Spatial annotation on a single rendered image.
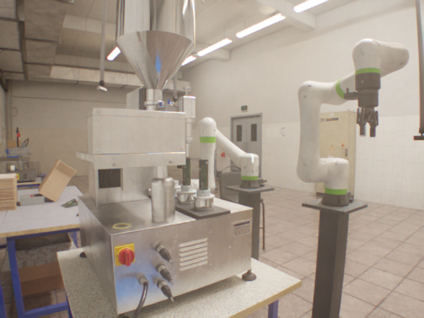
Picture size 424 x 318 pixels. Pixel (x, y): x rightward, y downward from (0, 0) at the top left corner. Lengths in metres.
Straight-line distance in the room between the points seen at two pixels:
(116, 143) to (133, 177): 0.37
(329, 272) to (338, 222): 0.29
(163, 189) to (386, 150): 5.74
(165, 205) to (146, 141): 0.19
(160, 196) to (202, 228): 0.16
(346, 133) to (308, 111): 4.78
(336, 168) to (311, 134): 0.22
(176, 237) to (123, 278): 0.18
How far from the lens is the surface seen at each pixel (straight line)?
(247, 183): 1.95
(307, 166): 1.41
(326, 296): 1.71
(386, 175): 6.27
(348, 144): 6.16
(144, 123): 0.73
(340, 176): 1.49
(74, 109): 11.21
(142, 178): 1.07
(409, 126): 6.12
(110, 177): 1.04
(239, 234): 0.93
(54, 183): 2.53
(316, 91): 1.43
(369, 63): 1.11
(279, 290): 1.00
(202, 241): 0.84
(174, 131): 0.77
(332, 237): 1.56
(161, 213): 0.78
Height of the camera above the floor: 1.25
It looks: 3 degrees down
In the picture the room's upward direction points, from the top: straight up
